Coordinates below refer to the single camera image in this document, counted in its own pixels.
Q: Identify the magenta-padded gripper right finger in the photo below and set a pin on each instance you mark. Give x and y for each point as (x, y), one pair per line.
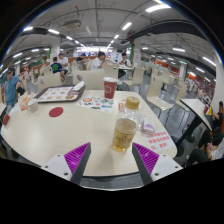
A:
(146, 156)

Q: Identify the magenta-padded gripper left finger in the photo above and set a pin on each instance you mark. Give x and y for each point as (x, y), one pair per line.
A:
(76, 156)

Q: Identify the clear yellow-capped drink bottle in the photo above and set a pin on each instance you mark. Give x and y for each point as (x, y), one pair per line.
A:
(125, 130)

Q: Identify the white notice with red text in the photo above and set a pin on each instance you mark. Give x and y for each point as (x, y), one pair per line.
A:
(160, 140)

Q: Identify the clear plastic packet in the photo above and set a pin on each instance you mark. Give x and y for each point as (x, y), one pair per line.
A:
(147, 126)

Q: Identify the flat round red coaster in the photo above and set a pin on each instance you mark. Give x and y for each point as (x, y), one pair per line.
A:
(56, 111)

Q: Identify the small red sauce packet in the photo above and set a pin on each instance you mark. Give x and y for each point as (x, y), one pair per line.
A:
(121, 106)

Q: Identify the colourful printed leaflet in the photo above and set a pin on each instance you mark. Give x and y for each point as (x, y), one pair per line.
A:
(96, 102)

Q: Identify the brown food tray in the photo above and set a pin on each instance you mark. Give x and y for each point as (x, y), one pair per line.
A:
(60, 94)

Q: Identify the beige dining chairs group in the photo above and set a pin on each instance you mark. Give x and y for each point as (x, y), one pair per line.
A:
(156, 90)

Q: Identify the person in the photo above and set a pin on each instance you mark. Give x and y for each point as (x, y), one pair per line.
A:
(125, 60)
(216, 123)
(97, 62)
(10, 88)
(215, 152)
(56, 66)

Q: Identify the crumpled white napkin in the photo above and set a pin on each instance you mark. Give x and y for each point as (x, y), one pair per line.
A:
(78, 86)

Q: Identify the beige neighbouring table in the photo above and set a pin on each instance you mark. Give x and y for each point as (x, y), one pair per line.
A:
(200, 110)

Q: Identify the red paper cup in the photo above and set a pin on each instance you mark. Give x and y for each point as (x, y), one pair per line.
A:
(110, 89)

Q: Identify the white orange food wrapper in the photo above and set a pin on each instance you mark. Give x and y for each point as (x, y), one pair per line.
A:
(25, 100)

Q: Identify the beige dining chair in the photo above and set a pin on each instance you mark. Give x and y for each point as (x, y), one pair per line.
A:
(93, 79)
(49, 81)

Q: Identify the ceiling air conditioner unit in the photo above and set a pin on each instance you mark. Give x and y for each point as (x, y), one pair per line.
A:
(72, 23)

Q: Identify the ceiling lights group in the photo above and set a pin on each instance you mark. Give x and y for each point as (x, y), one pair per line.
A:
(156, 7)

